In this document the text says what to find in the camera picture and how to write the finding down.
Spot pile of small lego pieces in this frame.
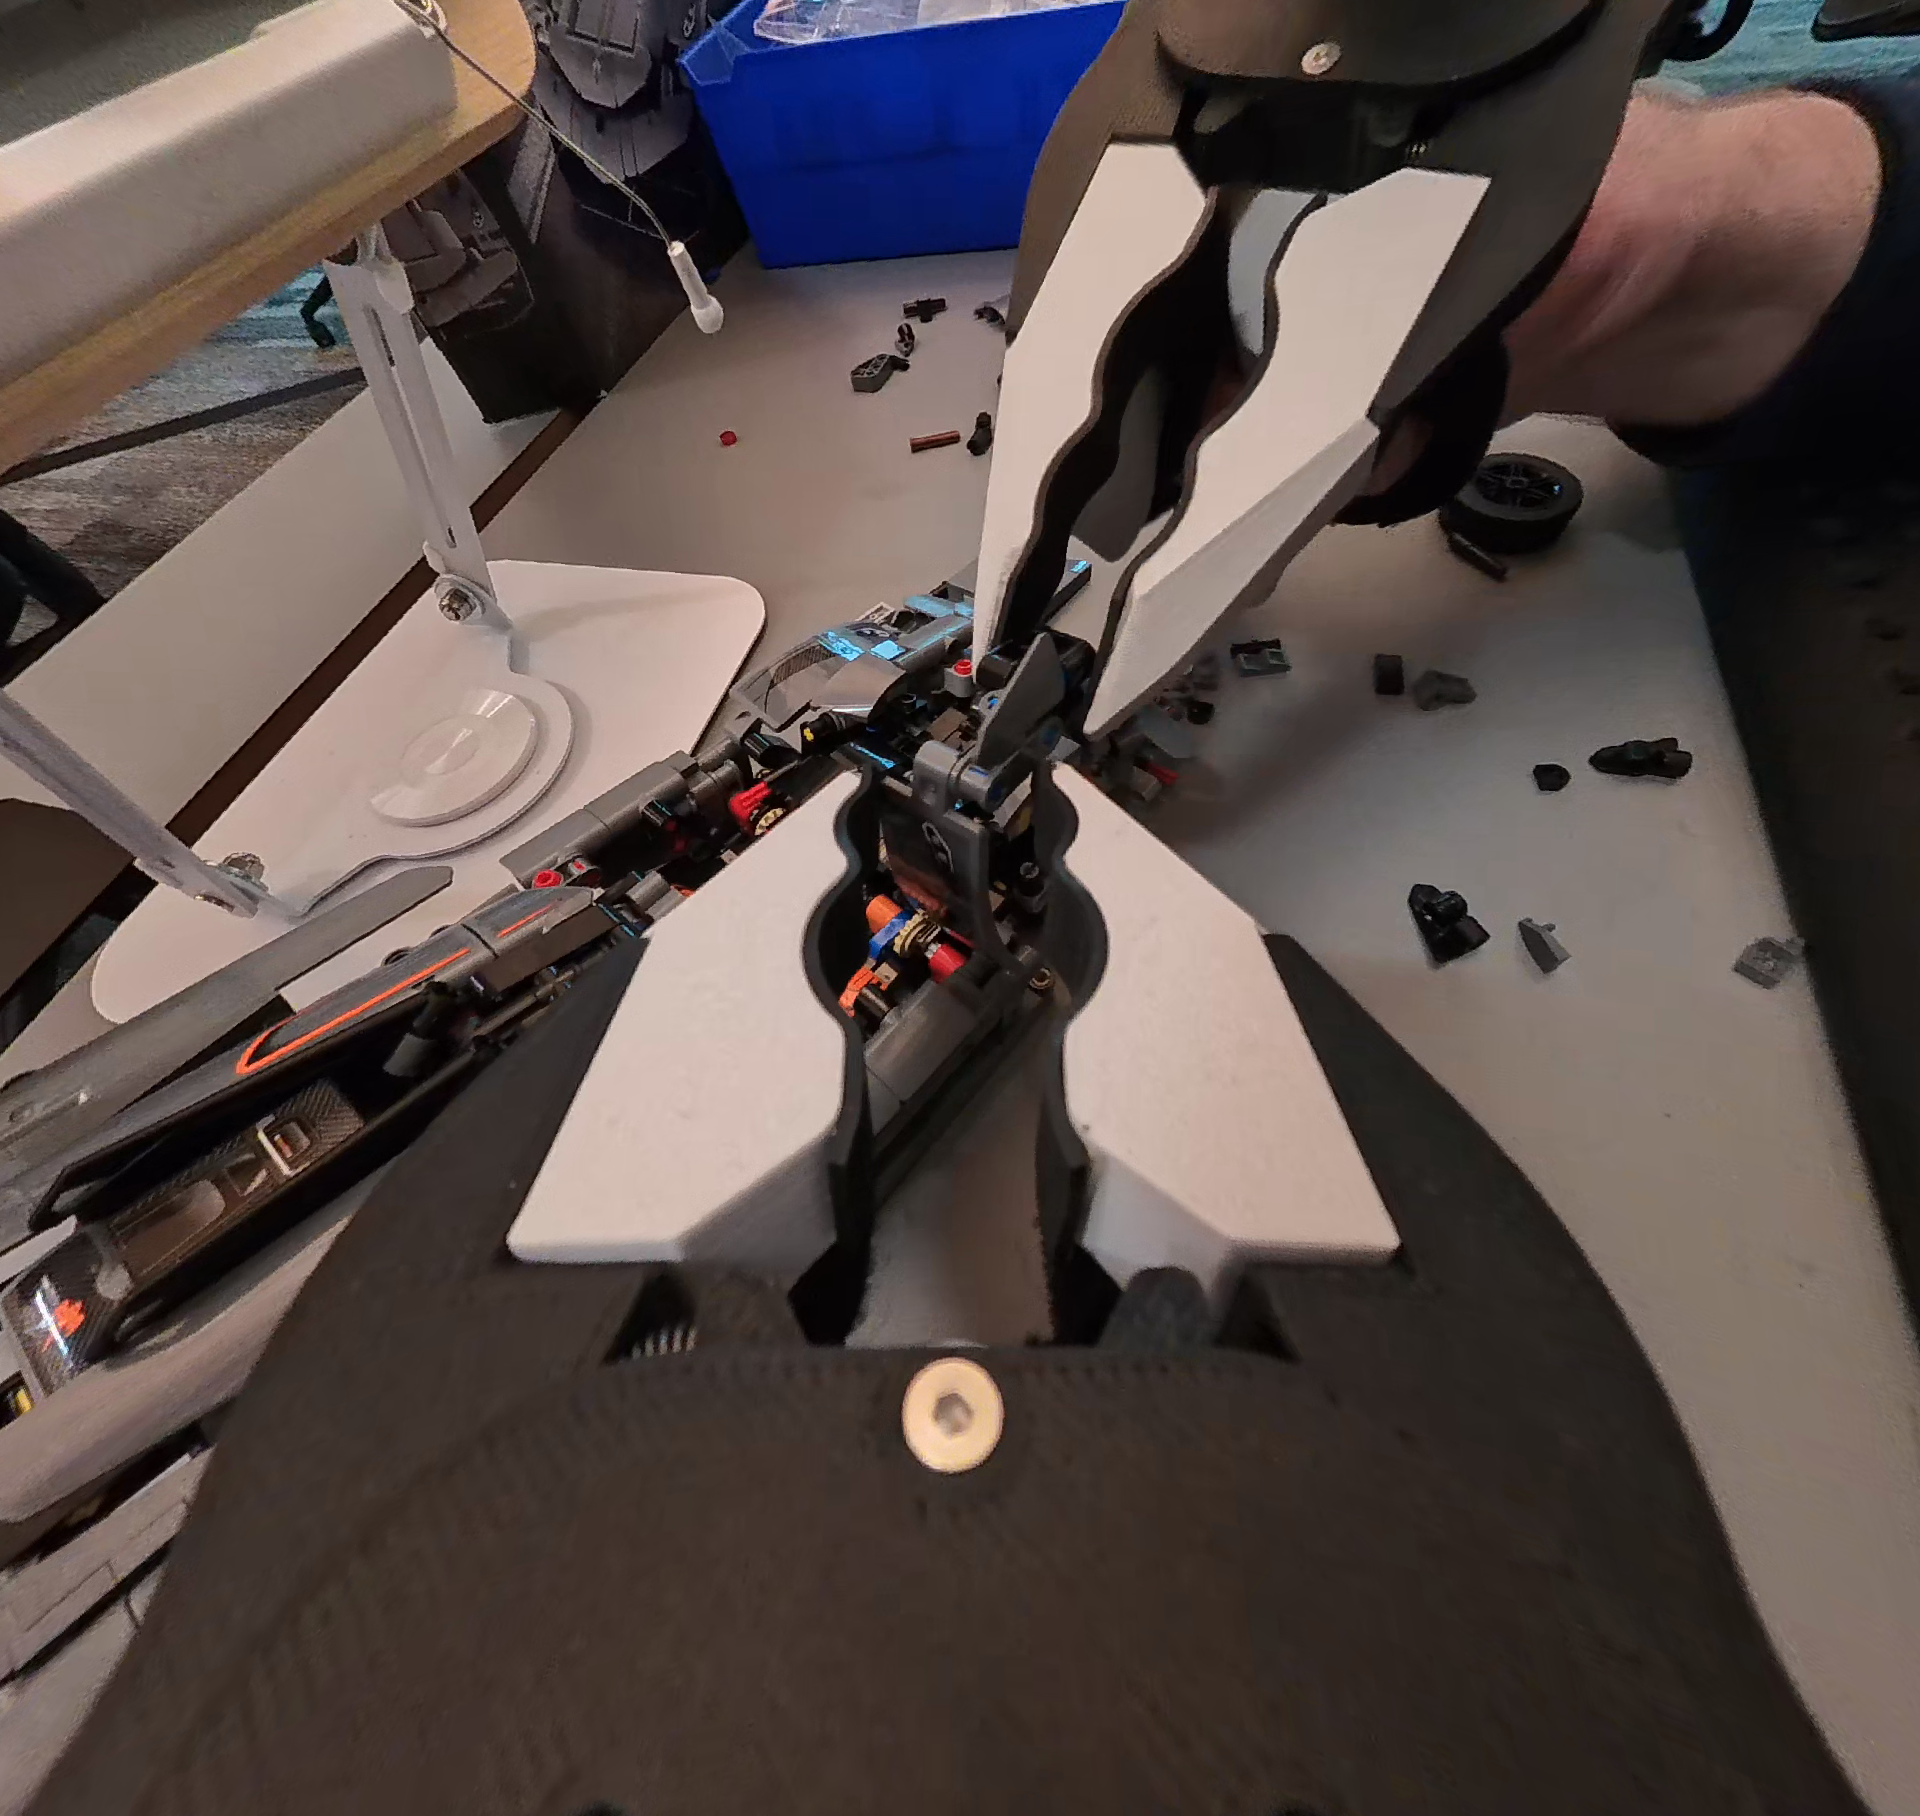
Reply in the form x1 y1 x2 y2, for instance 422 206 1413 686
1119 647 1221 798

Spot person's right hand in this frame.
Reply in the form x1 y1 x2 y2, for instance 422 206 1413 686
1504 88 1882 425

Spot scattered dark lego pieces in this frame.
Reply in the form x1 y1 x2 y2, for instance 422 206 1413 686
846 291 1009 458

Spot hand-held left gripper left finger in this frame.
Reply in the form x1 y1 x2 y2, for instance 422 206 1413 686
506 768 873 1345

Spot blue plastic bin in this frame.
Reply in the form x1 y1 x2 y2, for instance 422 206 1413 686
678 0 1210 271

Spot person's right forearm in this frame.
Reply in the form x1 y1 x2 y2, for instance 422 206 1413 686
1629 75 1920 473

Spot dark printed set box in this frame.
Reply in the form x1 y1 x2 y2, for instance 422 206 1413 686
426 0 752 422

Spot wire page holder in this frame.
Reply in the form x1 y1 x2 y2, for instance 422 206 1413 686
381 0 729 337

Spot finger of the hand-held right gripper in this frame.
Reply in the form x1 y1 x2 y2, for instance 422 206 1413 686
972 140 1218 661
1080 171 1498 738

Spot grey lego car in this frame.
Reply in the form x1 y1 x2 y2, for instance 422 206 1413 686
0 579 1218 1533

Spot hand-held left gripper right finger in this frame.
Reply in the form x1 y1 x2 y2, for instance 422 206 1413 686
1051 766 1404 1345

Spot black lego wheel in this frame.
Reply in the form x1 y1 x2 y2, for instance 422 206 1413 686
1440 453 1584 555

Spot white book stand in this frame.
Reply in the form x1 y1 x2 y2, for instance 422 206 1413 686
0 0 767 1021

